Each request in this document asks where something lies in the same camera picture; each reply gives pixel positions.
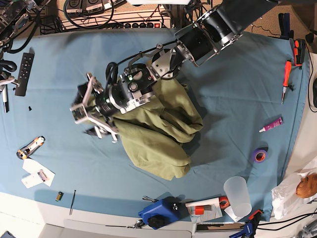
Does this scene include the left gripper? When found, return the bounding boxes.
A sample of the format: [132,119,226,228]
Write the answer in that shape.
[70,72,118,143]

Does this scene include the black remote control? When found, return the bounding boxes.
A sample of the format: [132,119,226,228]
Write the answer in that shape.
[15,53,35,97]

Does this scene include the purple tape roll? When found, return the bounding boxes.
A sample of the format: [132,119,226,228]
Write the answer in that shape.
[252,147,268,164]

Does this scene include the white paper cards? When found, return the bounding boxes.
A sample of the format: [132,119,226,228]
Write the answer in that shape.
[21,158,55,188]

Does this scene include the black tweezers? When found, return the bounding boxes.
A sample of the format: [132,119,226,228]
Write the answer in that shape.
[69,190,76,215]

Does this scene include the translucent plastic cup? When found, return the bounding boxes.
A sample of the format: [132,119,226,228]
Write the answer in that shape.
[223,176,252,218]

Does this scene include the pink glue tube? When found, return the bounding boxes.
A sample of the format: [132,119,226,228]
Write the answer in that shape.
[259,117,283,133]

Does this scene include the orange screwdriver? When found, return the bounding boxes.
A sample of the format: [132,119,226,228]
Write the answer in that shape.
[281,59,292,104]

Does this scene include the orange tape roll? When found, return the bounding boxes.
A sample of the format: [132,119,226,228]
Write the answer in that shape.
[218,196,230,209]

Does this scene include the olive green t-shirt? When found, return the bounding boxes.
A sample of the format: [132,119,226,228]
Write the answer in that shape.
[85,76,204,181]

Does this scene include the white plastic bag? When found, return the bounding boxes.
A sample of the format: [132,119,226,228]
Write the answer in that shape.
[271,158,317,220]

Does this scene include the blue plastic box device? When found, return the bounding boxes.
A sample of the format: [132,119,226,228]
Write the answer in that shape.
[138,196,189,230]

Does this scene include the orange utility knife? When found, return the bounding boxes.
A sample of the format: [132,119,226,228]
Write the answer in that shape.
[16,136,45,160]

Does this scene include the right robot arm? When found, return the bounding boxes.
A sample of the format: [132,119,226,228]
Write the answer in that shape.
[0,0,44,90]

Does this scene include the white black marker pen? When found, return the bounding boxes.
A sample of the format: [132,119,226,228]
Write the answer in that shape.
[2,85,9,113]

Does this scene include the orange black tool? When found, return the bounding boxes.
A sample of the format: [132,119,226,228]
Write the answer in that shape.
[289,39,306,70]

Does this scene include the blue table cloth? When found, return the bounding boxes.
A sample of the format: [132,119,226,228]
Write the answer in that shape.
[0,29,310,220]

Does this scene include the small green battery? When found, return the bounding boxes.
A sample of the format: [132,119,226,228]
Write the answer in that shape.
[55,191,63,202]

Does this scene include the blue clamp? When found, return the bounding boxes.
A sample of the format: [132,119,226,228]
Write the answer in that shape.
[229,209,263,238]

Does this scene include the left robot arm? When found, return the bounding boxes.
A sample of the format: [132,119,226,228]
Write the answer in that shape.
[70,0,278,139]

